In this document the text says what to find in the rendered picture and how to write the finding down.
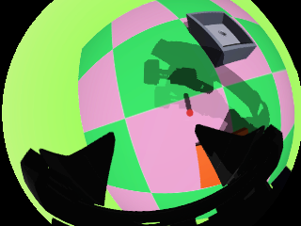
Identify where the dark red peg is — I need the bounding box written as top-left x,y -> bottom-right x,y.
185,109 -> 193,117

